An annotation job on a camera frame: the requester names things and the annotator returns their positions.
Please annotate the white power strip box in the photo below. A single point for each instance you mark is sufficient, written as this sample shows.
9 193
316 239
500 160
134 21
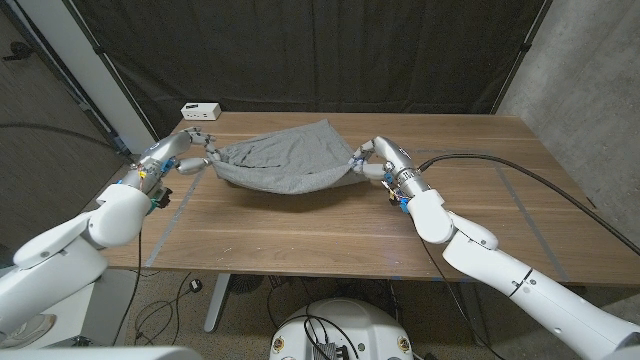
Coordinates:
201 111

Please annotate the black power plug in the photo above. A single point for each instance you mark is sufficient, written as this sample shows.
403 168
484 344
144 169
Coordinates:
195 285

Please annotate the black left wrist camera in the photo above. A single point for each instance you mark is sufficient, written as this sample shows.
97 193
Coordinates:
161 197

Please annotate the white floor box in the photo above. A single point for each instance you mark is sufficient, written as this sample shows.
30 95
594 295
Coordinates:
110 300

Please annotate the black round fan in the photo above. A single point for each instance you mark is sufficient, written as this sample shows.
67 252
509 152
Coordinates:
245 283

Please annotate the black backdrop stand pole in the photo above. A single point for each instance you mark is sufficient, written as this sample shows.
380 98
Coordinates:
115 75
525 47

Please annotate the black door frame rail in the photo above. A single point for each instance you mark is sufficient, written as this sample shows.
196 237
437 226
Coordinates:
65 82

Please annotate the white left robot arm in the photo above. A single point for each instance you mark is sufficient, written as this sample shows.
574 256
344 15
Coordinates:
60 255

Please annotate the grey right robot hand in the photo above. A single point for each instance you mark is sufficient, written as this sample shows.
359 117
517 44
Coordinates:
395 157

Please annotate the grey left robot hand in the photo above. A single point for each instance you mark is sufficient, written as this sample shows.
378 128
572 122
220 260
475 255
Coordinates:
162 152

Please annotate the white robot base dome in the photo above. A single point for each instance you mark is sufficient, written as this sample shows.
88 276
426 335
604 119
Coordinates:
350 325

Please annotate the grey table leg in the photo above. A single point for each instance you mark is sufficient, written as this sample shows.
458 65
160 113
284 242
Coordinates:
475 320

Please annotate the black backdrop curtain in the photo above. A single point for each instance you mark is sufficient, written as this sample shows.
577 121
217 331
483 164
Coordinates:
325 50

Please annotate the white table leg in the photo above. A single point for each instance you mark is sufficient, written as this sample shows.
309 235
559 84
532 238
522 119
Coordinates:
216 305

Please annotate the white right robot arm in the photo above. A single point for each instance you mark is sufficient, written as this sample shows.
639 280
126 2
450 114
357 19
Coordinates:
500 270

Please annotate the grey electronics module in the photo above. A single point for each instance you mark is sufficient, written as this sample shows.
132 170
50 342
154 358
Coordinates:
327 351

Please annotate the gray shorts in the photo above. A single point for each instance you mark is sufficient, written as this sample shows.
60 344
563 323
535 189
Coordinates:
290 160

